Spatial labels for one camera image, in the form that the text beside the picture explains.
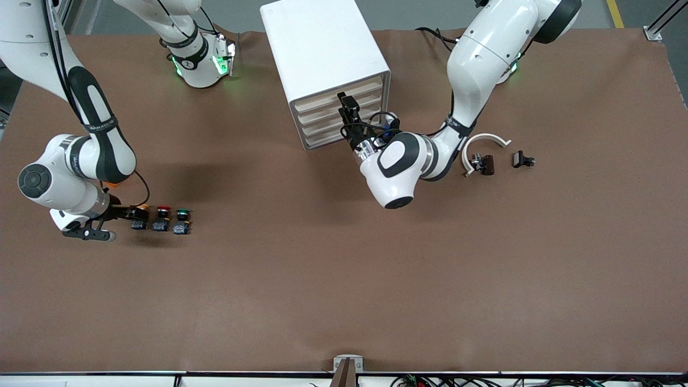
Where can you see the white curved plastic part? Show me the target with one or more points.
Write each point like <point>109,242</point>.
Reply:
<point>484,137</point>

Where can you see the small black clip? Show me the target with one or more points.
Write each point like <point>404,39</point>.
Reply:
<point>520,159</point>

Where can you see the yellow push button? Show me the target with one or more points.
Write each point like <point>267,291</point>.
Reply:
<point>139,224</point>

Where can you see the red push button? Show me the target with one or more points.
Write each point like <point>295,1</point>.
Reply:
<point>161,219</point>

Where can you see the green push button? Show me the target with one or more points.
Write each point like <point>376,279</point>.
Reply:
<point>182,222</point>

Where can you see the grey table edge bracket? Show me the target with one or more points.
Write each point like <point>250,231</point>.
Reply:
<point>348,368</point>

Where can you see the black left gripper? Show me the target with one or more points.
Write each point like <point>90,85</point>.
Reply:
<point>355,141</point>

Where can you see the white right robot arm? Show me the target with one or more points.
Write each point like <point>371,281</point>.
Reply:
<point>59,183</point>

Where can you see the brown black small component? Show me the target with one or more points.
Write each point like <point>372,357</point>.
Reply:
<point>485,164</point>

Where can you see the aluminium frame post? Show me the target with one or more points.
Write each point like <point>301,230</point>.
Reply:
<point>62,13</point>
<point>657,31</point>

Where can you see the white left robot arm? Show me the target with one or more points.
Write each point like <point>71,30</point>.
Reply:
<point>400,172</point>

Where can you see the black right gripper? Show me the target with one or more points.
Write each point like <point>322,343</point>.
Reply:
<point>121,213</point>

